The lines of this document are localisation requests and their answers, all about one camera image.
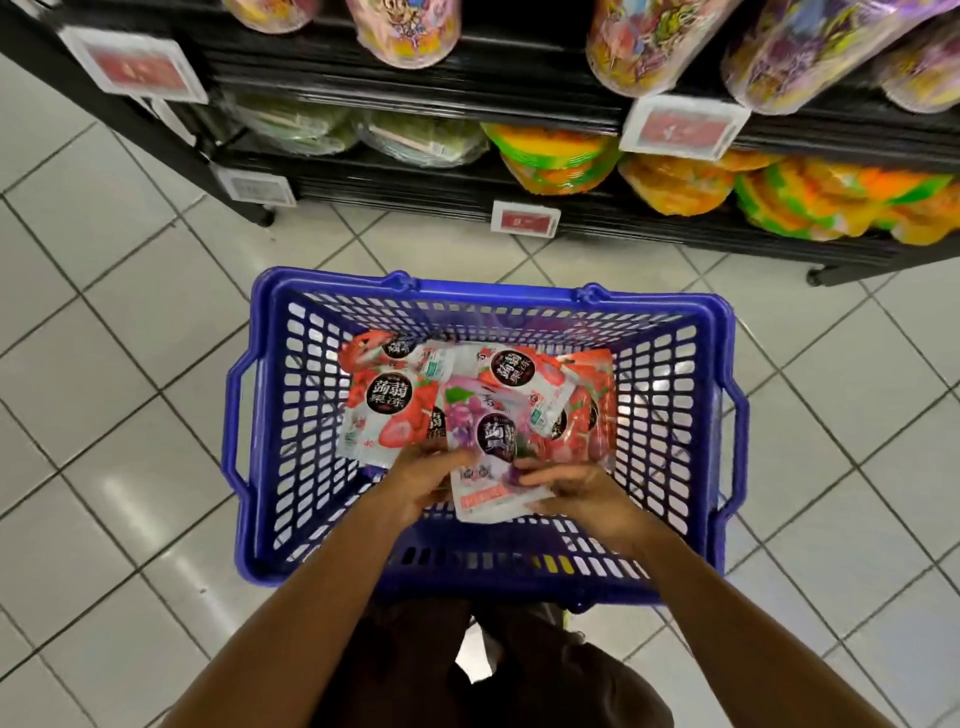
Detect person's left hand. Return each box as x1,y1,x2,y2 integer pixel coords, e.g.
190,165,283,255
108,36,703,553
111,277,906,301
367,442,482,527

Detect row of small pink-lid cups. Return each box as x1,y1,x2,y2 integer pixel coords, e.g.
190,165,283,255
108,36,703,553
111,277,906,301
222,0,960,117

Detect row of small yellow-green cups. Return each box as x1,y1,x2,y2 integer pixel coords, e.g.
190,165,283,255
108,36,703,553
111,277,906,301
225,93,960,246

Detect dark grey metal shelf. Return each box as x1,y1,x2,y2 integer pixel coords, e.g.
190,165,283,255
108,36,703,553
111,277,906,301
0,0,960,287

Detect person's right forearm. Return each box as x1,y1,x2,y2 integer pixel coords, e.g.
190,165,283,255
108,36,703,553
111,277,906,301
600,517,894,728

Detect person's left forearm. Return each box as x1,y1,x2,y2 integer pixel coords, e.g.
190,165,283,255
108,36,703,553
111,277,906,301
165,502,437,728

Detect person's dark trousers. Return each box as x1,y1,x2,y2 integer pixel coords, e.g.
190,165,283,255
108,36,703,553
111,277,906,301
307,600,677,728

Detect purple-white jelly bag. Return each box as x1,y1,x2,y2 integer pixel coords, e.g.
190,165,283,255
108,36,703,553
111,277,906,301
442,342,579,527

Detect person's right hand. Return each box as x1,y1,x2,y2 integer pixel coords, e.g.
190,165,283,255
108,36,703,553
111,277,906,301
513,457,662,557

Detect pile of pouches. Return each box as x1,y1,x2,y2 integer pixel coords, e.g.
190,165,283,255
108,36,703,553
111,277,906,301
337,330,620,470

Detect blue plastic shopping basket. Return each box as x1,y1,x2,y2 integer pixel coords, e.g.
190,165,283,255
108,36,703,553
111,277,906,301
222,267,749,609

